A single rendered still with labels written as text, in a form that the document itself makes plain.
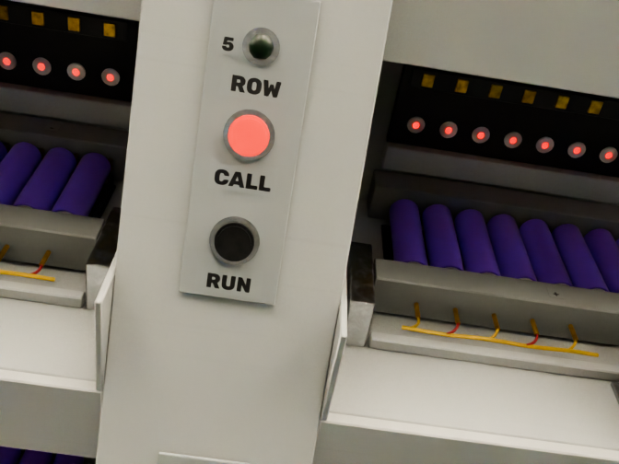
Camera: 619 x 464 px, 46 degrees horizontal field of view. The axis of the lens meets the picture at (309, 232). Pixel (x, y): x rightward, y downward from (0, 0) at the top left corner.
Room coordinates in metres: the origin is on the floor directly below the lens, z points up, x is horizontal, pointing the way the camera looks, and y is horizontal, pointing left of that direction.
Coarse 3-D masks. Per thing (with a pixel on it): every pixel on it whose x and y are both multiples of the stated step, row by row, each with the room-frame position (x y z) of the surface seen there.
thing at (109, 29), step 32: (0, 0) 0.43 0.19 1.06; (0, 32) 0.44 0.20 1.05; (32, 32) 0.44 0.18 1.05; (64, 32) 0.44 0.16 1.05; (96, 32) 0.44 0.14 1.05; (128, 32) 0.44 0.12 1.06; (64, 64) 0.45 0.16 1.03; (96, 64) 0.45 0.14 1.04; (128, 64) 0.45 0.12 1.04; (96, 96) 0.45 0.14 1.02; (128, 96) 0.45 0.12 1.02
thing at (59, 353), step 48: (0, 96) 0.45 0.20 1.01; (48, 96) 0.45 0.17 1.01; (96, 288) 0.33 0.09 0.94; (0, 336) 0.31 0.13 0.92; (48, 336) 0.31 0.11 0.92; (96, 336) 0.28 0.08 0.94; (0, 384) 0.29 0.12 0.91; (48, 384) 0.29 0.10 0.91; (96, 384) 0.29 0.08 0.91; (0, 432) 0.30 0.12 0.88; (48, 432) 0.30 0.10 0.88; (96, 432) 0.30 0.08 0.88
